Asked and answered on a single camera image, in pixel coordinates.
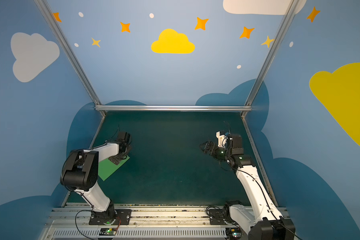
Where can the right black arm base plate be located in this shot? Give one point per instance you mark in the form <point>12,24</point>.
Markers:
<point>216,217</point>

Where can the aluminium right floor rail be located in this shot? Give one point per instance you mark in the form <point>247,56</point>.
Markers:
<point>259,162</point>

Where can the aluminium left floor rail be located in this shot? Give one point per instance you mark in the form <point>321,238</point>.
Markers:
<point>76,174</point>

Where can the aluminium left frame post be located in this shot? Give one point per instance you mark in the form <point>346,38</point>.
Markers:
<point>47,13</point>

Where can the green circuit board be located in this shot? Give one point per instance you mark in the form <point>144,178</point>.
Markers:
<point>108,231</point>
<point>233,234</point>

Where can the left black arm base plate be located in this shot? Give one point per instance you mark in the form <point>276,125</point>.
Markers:
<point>117,217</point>

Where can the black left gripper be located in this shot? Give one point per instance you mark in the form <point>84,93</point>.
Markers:
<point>120,157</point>

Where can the green square paper sheet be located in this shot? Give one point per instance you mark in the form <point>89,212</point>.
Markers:
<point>107,168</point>

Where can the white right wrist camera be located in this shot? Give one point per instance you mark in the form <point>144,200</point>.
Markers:
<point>222,139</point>

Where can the aluminium frame post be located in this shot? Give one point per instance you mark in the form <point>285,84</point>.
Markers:
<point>47,13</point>
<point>280,34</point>

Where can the left green circuit board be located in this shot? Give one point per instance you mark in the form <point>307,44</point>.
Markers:
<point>108,231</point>

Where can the aluminium right frame post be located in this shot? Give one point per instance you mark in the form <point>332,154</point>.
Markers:
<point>280,34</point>

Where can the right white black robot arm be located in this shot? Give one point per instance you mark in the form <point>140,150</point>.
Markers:
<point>265,221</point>

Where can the aluminium floor rail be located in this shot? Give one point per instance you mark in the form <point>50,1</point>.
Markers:
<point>259,162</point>
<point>76,174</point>

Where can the right green circuit board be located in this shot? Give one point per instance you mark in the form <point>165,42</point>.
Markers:
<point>233,234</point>

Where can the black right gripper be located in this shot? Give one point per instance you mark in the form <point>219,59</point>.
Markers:
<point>211,149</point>

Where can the aluminium back frame rail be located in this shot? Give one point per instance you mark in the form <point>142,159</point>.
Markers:
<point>136,108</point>

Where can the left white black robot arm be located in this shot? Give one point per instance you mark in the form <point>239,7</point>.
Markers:
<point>95,196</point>

